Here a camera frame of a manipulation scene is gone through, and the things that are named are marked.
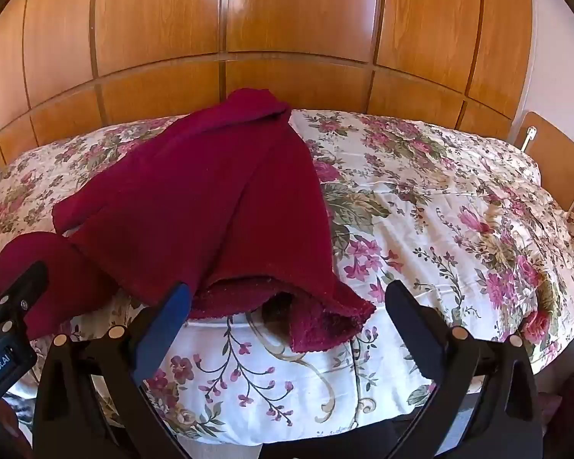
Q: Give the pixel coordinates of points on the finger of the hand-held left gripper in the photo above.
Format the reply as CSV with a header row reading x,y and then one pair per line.
x,y
21,287

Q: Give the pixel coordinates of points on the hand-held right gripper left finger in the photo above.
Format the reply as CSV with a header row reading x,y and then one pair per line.
x,y
171,318

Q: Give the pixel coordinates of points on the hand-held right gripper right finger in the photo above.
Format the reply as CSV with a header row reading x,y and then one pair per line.
x,y
409,318

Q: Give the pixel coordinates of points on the dark red knit garment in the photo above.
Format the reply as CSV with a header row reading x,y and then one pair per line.
x,y
210,210

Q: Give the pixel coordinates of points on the floral bedspread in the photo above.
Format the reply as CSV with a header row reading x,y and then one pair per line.
x,y
435,229

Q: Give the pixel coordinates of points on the wooden headboard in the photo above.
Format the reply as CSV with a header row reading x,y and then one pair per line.
x,y
562,162

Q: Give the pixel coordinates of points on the wooden wardrobe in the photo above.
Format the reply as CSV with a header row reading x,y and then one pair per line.
x,y
277,33

